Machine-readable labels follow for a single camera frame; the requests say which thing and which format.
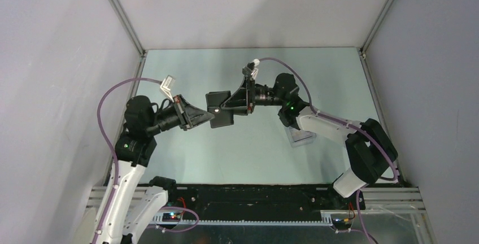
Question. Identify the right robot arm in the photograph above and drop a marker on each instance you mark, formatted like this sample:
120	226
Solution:
369	149

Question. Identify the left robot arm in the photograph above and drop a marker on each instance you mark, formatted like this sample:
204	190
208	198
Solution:
115	222

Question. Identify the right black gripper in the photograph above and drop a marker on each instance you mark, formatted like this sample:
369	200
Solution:
239	101

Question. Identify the right controller board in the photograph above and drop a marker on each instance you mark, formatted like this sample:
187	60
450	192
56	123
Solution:
342	225

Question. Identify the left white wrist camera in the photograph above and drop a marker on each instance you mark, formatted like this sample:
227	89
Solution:
166	86

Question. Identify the left aluminium frame post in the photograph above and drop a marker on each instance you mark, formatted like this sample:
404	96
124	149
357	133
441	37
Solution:
127	25

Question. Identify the controller board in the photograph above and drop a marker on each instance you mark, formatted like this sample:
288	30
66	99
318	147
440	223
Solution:
342	225
170	218

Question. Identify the right aluminium frame post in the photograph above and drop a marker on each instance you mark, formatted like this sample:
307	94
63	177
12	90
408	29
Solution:
386	7

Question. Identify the clear plastic card tray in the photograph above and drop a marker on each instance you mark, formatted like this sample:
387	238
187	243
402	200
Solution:
300	143

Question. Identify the aluminium frame post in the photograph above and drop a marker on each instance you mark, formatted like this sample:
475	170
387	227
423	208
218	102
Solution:
386	7
127	25

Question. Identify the left controller board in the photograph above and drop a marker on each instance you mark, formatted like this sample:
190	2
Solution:
170	218

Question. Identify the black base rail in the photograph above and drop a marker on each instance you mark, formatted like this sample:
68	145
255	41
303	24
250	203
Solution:
262	203

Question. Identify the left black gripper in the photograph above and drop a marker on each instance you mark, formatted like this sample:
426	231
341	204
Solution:
192	116

